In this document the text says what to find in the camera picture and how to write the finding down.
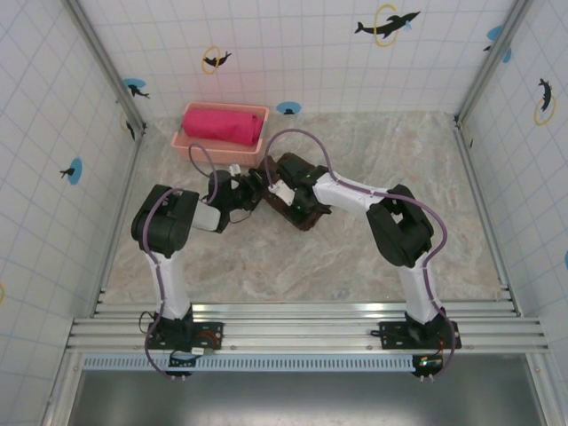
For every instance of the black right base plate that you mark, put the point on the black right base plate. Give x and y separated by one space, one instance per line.
390 335

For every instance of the aluminium front rail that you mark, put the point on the aluminium front rail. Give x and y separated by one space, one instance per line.
288 328

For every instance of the right control board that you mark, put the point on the right control board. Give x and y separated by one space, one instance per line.
428 364

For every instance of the aluminium side rail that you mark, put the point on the aluminium side rail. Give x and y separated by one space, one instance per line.
120 222
486 213

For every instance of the brown towel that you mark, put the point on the brown towel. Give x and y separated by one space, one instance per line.
306 224

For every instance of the pink plastic basket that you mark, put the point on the pink plastic basket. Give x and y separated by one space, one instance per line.
222 153

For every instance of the control board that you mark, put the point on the control board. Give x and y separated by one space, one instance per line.
428 364
182 361

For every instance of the blue patch wall sticker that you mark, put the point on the blue patch wall sticker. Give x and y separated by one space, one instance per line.
496 34

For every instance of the aluminium corner post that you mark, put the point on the aluminium corner post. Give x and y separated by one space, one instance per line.
494 57
106 62

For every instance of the rolled pink cloth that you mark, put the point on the rolled pink cloth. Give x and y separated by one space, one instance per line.
219 126

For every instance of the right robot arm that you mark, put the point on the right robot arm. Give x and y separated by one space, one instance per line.
399 226

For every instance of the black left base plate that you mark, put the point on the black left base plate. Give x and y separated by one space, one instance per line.
208 335

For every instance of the grey metal panel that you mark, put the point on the grey metal panel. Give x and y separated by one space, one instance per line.
310 399

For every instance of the left control board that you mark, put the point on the left control board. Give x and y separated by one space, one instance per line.
182 361

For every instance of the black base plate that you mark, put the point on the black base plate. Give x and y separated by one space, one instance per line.
208 335
390 335

